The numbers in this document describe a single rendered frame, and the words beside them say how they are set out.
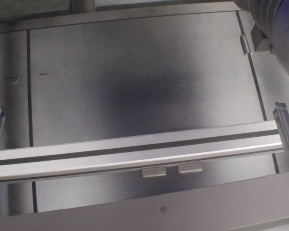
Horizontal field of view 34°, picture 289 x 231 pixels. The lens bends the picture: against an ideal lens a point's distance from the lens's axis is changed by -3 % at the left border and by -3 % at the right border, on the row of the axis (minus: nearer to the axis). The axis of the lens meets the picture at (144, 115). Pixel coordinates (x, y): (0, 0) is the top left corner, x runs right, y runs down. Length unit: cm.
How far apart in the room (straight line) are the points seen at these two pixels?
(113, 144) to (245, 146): 18
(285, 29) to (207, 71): 79
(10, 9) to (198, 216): 82
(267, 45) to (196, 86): 61
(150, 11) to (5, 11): 40
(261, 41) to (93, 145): 30
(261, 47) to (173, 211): 33
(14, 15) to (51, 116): 40
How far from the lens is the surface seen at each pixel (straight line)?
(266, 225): 85
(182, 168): 69
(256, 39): 48
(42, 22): 118
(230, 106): 107
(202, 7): 120
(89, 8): 124
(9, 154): 68
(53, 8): 132
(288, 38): 32
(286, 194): 76
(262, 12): 38
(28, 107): 107
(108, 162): 66
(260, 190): 75
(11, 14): 134
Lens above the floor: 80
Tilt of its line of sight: 23 degrees down
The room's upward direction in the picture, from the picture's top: 172 degrees clockwise
